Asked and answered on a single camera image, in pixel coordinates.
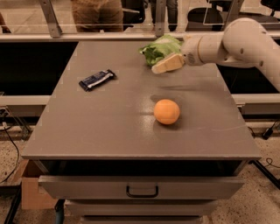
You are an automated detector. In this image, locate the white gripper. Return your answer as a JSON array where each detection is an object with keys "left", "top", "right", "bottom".
[{"left": 151, "top": 36, "right": 201, "bottom": 74}]

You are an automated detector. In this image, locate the green rice chip bag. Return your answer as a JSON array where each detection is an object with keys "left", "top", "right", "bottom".
[{"left": 139, "top": 34, "right": 182, "bottom": 67}]

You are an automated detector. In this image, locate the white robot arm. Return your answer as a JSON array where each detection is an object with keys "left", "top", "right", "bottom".
[{"left": 151, "top": 17, "right": 280, "bottom": 90}]

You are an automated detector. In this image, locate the orange fruit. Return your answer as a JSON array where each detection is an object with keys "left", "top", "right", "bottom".
[{"left": 154, "top": 99, "right": 180, "bottom": 125}]

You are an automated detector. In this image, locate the dark blue snack bar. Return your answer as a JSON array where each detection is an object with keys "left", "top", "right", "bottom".
[{"left": 79, "top": 69, "right": 116, "bottom": 92}]

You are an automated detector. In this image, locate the person in brown trousers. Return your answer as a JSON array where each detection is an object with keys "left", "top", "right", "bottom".
[{"left": 71, "top": 0, "right": 123, "bottom": 32}]

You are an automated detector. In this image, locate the grey drawer cabinet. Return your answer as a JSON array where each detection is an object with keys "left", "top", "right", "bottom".
[{"left": 23, "top": 40, "right": 260, "bottom": 224}]

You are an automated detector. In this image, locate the black power adapter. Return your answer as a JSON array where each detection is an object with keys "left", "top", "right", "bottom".
[{"left": 262, "top": 127, "right": 273, "bottom": 140}]

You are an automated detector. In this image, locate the open top drawer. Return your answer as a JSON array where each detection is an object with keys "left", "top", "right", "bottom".
[{"left": 39, "top": 160, "right": 244, "bottom": 200}]

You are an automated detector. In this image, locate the cardboard box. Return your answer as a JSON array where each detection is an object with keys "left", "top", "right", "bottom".
[{"left": 12, "top": 159, "right": 57, "bottom": 210}]

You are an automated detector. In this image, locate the metal railing frame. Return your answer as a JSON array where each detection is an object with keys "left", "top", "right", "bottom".
[{"left": 0, "top": 0, "right": 280, "bottom": 44}]

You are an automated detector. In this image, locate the black drawer handle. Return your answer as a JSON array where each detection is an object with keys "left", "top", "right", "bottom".
[{"left": 126, "top": 185, "right": 159, "bottom": 199}]

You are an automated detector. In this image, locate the black cable on floor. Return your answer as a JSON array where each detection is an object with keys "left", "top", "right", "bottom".
[{"left": 0, "top": 108, "right": 21, "bottom": 185}]

